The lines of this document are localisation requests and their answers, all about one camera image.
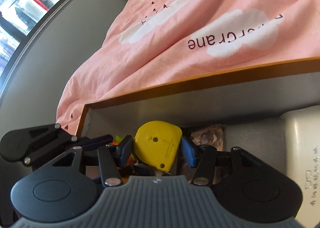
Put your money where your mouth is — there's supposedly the yellow tape measure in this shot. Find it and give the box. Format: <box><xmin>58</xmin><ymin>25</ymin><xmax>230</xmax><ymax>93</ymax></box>
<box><xmin>133</xmin><ymin>121</ymin><xmax>183</xmax><ymax>172</ymax></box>

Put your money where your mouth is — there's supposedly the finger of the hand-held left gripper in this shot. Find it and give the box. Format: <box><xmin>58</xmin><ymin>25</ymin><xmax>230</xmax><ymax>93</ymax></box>
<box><xmin>24</xmin><ymin>123</ymin><xmax>114</xmax><ymax>166</ymax></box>

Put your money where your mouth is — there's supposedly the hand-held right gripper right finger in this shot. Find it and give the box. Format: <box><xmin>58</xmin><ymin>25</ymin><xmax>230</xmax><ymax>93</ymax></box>
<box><xmin>180</xmin><ymin>135</ymin><xmax>262</xmax><ymax>185</ymax></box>

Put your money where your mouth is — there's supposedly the window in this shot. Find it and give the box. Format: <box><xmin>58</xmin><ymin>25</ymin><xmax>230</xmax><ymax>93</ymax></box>
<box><xmin>0</xmin><ymin>0</ymin><xmax>92</xmax><ymax>89</ymax></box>

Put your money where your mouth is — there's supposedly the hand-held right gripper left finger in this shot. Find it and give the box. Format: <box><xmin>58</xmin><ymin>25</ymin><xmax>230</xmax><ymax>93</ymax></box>
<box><xmin>51</xmin><ymin>135</ymin><xmax>134</xmax><ymax>186</ymax></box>

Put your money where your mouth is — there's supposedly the orange cardboard box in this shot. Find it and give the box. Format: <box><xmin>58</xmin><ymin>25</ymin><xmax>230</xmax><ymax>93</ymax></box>
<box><xmin>75</xmin><ymin>56</ymin><xmax>320</xmax><ymax>221</ymax></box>

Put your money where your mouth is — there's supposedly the pink cloud print quilt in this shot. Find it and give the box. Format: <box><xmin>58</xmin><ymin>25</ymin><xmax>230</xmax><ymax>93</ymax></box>
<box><xmin>56</xmin><ymin>0</ymin><xmax>320</xmax><ymax>137</ymax></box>

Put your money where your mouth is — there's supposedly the white glasses case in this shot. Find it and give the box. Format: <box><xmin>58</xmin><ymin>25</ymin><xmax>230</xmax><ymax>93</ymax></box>
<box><xmin>280</xmin><ymin>105</ymin><xmax>320</xmax><ymax>221</ymax></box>

